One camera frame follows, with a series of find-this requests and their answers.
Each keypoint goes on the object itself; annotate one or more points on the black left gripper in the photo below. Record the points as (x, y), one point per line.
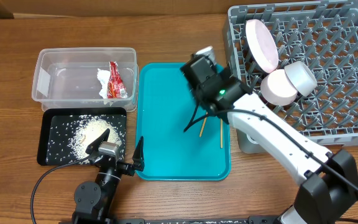
(137, 158)

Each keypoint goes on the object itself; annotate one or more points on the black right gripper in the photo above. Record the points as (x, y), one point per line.
(224, 70)

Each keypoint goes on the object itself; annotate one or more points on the pile of rice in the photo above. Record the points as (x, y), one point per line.
(70, 135)

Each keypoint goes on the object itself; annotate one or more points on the wooden chopstick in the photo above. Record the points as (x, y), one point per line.
(202, 127)
(221, 133)

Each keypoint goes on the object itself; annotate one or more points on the red snack wrapper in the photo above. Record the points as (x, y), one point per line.
(115, 87)

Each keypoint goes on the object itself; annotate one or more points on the white pink plate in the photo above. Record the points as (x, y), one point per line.
(262, 45)

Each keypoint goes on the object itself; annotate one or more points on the white pink bowl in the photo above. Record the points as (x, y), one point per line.
(277, 89)

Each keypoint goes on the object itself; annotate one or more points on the white tissue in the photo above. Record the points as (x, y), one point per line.
(104, 77)

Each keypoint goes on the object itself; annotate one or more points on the grey bowl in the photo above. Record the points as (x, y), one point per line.
(301, 77)

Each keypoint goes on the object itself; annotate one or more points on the white cup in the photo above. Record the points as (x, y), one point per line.
(250, 142)

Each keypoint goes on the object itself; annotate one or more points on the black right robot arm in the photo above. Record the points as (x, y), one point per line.
(328, 182)

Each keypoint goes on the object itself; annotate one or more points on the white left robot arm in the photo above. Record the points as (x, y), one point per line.
(93, 199)

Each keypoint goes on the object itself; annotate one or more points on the black plastic tray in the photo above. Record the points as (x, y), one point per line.
(49, 114)

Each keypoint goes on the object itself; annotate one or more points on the teal serving tray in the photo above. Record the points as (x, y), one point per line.
(165, 106)

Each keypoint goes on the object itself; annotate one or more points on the clear plastic bin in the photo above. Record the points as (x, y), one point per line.
(67, 77)

